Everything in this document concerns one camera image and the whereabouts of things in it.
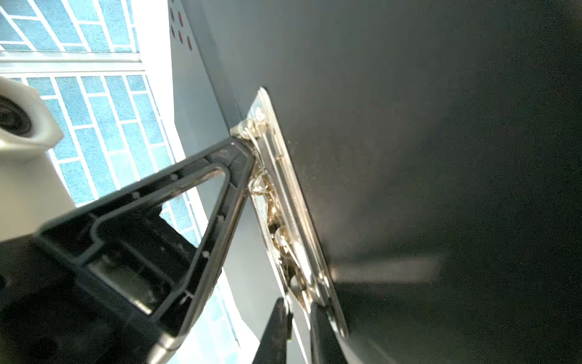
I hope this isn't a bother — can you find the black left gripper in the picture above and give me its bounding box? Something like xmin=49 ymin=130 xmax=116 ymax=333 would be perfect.
xmin=1 ymin=236 xmax=155 ymax=363

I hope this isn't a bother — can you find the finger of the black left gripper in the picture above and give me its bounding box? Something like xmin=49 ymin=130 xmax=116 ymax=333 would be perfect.
xmin=34 ymin=138 xmax=255 ymax=350

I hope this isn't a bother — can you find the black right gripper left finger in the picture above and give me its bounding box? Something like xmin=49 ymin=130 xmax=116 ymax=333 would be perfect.
xmin=252 ymin=297 xmax=293 ymax=364

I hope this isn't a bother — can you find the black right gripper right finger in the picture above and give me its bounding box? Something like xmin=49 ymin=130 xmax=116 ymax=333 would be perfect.
xmin=309 ymin=303 xmax=348 ymax=364

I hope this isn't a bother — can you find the red folder with black inside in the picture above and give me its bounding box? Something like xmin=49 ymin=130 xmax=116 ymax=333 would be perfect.
xmin=168 ymin=1 xmax=581 ymax=363

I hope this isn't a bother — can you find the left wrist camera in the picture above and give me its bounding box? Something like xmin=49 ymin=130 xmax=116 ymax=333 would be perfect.
xmin=1 ymin=77 xmax=75 ymax=241

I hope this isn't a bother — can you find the aluminium left corner post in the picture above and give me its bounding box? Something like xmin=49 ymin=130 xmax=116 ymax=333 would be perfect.
xmin=1 ymin=50 xmax=145 ymax=74

